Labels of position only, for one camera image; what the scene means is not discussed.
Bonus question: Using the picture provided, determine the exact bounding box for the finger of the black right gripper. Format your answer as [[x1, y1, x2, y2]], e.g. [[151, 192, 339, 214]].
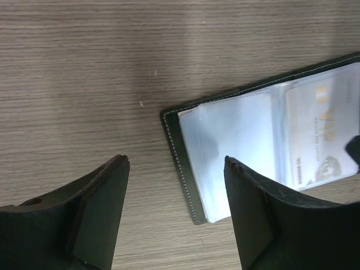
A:
[[345, 135, 360, 171]]

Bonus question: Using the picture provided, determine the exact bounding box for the black leather card holder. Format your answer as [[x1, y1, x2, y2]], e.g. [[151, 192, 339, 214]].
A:
[[160, 52, 359, 225]]

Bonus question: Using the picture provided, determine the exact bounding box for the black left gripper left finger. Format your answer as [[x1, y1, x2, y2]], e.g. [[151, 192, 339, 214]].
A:
[[1, 155, 130, 269]]

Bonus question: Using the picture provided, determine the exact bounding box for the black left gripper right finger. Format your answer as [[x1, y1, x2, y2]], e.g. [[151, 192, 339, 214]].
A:
[[224, 157, 359, 269]]

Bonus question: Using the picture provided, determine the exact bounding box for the white VIP card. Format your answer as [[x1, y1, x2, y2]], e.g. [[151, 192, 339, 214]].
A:
[[285, 62, 359, 190]]

